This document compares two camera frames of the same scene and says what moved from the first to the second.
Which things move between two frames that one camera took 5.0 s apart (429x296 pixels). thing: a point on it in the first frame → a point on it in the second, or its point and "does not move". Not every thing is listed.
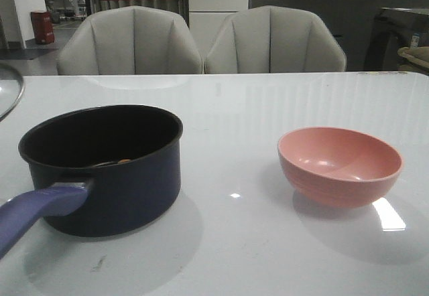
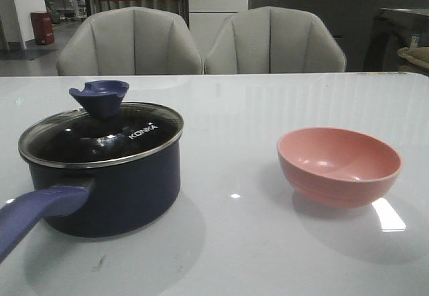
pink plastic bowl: x=338 y=167 does not move
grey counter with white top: x=348 y=12 does not move
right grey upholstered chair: x=271 y=39 does not move
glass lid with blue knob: x=14 y=107 → x=106 y=131
